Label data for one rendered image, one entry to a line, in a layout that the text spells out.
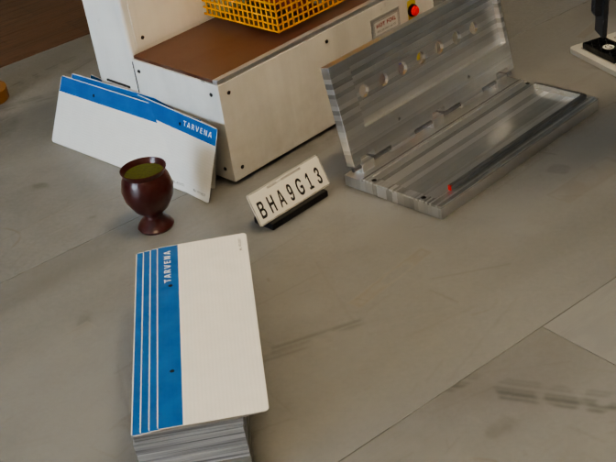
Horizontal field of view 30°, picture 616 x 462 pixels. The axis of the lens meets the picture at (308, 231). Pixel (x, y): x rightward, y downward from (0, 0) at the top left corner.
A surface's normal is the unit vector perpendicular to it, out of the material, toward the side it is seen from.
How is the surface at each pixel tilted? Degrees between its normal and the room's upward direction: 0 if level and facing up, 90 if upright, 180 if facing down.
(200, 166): 69
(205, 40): 0
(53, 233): 0
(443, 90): 79
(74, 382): 0
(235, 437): 90
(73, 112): 63
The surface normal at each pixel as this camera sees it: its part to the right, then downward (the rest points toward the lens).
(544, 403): -0.13, -0.84
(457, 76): 0.67, 0.12
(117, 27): -0.69, 0.45
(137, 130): -0.65, 0.03
